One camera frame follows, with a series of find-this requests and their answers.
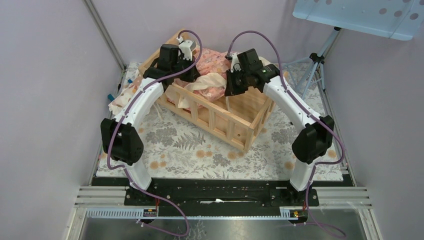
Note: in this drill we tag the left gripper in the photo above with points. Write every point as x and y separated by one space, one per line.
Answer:
189 60

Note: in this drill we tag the black tripod stand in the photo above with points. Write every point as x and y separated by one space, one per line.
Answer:
315 74

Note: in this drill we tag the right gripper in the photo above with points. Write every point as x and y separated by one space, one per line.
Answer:
231 89

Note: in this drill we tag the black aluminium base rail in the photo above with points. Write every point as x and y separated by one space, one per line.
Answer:
215 199

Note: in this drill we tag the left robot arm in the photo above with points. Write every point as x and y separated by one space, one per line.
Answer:
120 138

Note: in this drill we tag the light blue perforated panel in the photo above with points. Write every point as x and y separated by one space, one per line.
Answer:
393 19

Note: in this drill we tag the grey diagonal pole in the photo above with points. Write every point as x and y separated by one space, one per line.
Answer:
97 19

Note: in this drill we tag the blue toy item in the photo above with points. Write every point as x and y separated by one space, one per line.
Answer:
126 93

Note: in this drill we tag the floral small pillow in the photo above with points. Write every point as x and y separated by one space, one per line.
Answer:
132 72

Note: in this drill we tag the floral table mat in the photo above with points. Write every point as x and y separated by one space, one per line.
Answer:
261 149

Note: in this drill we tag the pink patterned bed cushion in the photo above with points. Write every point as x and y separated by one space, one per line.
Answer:
212 83

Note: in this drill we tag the wooden pet bed frame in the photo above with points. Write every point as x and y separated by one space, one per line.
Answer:
237 120

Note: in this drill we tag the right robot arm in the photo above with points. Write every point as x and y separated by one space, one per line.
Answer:
315 132

